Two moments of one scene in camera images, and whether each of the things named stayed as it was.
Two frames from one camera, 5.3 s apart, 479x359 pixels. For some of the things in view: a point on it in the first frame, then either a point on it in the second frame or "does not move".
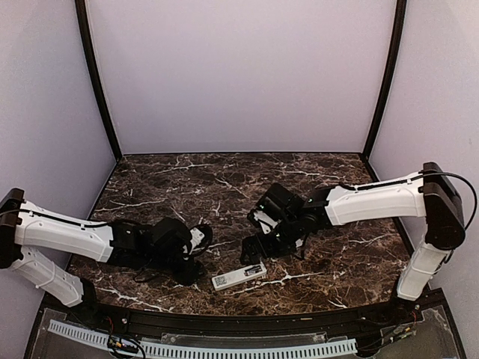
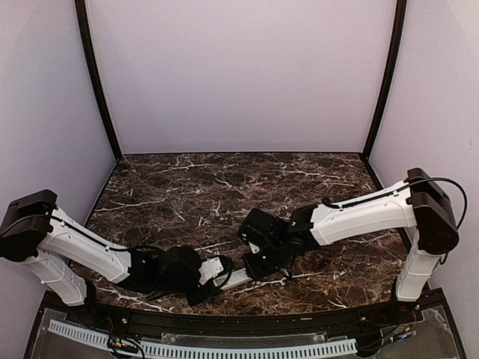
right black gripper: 266,250 → 255,271
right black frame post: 395,49 does not move
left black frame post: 83,20 does not move
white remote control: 236,277 does not move
